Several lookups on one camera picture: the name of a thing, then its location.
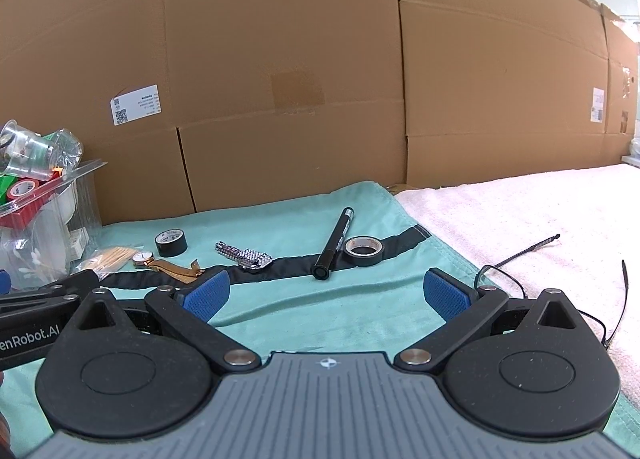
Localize black tape roll brown core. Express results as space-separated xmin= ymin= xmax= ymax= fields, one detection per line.
xmin=343 ymin=236 xmax=384 ymax=267

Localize black permanent marker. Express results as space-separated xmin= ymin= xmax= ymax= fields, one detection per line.
xmin=311 ymin=207 xmax=355 ymax=280

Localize gold mesh band watch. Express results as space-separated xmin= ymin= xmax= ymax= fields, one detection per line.
xmin=131 ymin=251 xmax=204 ymax=285

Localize clear plastic storage bin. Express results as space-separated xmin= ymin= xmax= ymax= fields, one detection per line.
xmin=1 ymin=160 xmax=105 ymax=292

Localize black tape roll white core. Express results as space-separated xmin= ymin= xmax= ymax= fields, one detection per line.
xmin=154 ymin=228 xmax=188 ymax=257

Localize bag of wooden sticks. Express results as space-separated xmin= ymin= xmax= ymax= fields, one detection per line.
xmin=75 ymin=247 xmax=137 ymax=280

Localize red tape roll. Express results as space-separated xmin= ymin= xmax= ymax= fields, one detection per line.
xmin=6 ymin=179 xmax=39 ymax=201

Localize green box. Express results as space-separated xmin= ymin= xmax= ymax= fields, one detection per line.
xmin=0 ymin=174 xmax=16 ymax=205

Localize teal cloth with black stripe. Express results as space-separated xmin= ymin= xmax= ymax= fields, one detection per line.
xmin=0 ymin=180 xmax=640 ymax=459

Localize clear plastic cup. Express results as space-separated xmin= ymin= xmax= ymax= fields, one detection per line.
xmin=1 ymin=120 xmax=58 ymax=181

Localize pink white towel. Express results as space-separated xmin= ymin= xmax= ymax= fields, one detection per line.
xmin=396 ymin=164 xmax=639 ymax=399

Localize white shipping label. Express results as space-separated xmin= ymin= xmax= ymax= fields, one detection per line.
xmin=110 ymin=84 xmax=162 ymax=126

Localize large brown cardboard box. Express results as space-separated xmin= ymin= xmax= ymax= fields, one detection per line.
xmin=1 ymin=0 xmax=639 ymax=223

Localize white label far right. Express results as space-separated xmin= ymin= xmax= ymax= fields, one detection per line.
xmin=590 ymin=88 xmax=605 ymax=123

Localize black frame eyeglasses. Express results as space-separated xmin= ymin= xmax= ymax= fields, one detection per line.
xmin=472 ymin=232 xmax=630 ymax=348

